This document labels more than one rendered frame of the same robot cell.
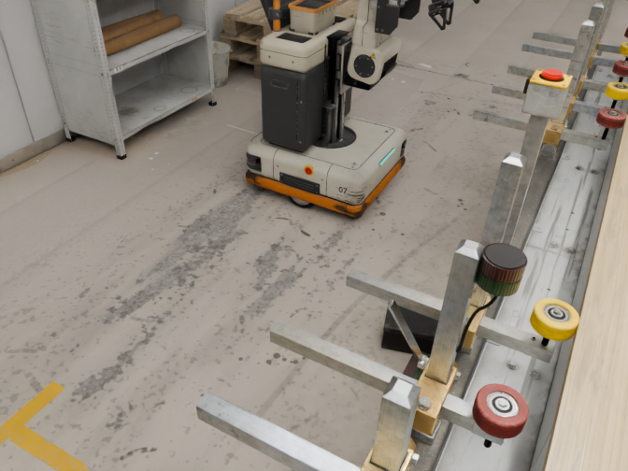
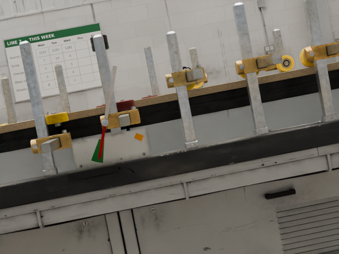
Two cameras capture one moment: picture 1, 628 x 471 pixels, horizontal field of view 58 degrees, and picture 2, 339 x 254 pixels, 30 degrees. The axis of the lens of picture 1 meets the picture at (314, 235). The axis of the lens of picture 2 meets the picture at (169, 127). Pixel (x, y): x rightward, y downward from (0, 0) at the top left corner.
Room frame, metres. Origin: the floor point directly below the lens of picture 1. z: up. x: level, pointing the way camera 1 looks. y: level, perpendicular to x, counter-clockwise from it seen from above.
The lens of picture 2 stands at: (1.57, 1.78, 0.90)
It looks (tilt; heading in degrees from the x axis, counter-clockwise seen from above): 3 degrees down; 240
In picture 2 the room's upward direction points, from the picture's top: 11 degrees counter-clockwise
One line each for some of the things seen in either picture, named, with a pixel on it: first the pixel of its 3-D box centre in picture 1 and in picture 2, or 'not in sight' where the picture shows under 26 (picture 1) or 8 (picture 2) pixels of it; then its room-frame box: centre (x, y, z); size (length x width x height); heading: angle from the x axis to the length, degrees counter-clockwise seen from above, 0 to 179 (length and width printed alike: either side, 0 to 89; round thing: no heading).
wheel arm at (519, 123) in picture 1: (538, 128); not in sight; (1.72, -0.73, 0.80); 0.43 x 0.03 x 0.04; 63
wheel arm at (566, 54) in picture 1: (574, 56); not in sight; (2.39, -1.08, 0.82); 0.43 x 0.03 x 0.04; 63
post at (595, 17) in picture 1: (577, 73); not in sight; (1.96, -0.91, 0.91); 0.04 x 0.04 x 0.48; 63
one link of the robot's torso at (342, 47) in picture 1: (369, 63); not in sight; (2.62, -0.24, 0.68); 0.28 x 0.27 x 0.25; 153
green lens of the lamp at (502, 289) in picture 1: (499, 276); (100, 47); (0.60, -0.26, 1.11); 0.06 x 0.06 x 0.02
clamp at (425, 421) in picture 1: (434, 392); (120, 119); (0.60, -0.21, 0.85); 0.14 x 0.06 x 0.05; 153
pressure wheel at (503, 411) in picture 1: (494, 423); (125, 115); (0.54, -0.30, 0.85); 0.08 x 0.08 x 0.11
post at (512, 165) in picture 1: (485, 264); (38, 110); (0.85, -0.34, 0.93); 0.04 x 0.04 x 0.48; 63
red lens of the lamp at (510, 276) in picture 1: (503, 262); (99, 40); (0.60, -0.26, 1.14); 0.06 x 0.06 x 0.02
